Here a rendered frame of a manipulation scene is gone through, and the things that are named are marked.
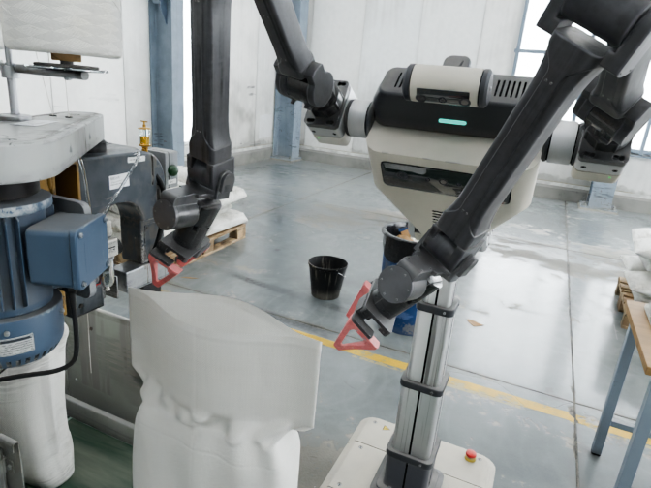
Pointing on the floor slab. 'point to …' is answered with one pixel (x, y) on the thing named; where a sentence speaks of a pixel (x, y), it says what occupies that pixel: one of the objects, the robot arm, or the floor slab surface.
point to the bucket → (326, 276)
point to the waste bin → (392, 245)
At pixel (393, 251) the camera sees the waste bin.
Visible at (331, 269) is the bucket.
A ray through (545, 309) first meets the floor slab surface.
